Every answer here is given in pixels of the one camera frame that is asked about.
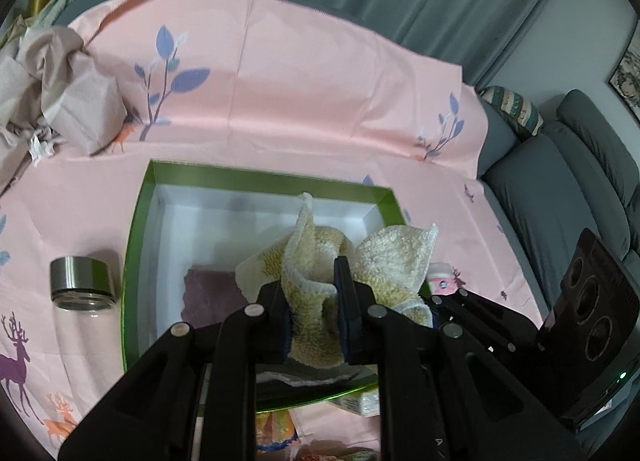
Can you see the pink plastic cup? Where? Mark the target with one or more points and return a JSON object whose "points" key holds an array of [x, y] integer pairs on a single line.
{"points": [[442, 281]]}

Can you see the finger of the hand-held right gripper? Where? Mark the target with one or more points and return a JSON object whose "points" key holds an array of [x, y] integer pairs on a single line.
{"points": [[475, 326], [500, 311]]}

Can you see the white tissue packet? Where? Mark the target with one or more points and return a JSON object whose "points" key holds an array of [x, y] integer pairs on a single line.
{"points": [[357, 402]]}

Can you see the green cardboard box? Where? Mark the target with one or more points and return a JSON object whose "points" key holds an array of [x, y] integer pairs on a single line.
{"points": [[132, 266]]}

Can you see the glass jar with metal lid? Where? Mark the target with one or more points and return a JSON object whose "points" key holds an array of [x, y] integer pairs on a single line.
{"points": [[82, 278]]}

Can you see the crumpled beige cloth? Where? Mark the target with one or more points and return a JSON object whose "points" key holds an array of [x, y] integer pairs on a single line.
{"points": [[65, 91]]}

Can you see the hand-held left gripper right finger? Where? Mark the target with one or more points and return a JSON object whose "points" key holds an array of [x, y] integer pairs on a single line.
{"points": [[346, 311]]}

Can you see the orange packet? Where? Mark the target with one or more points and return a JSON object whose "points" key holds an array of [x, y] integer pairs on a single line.
{"points": [[275, 431]]}

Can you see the patterned cushion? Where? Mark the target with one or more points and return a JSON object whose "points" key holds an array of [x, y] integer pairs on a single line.
{"points": [[515, 108]]}

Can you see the pink printed blanket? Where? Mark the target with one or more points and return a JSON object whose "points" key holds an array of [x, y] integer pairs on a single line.
{"points": [[320, 91]]}

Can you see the framed wall picture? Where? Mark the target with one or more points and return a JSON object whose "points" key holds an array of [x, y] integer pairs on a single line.
{"points": [[627, 76]]}

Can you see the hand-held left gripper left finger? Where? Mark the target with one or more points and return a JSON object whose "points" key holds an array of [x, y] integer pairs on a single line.
{"points": [[284, 331]]}

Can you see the dark purple cloth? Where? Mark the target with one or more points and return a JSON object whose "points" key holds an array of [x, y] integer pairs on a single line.
{"points": [[210, 296]]}

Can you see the cream fluffy towel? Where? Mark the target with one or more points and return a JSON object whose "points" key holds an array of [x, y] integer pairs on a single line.
{"points": [[385, 256]]}

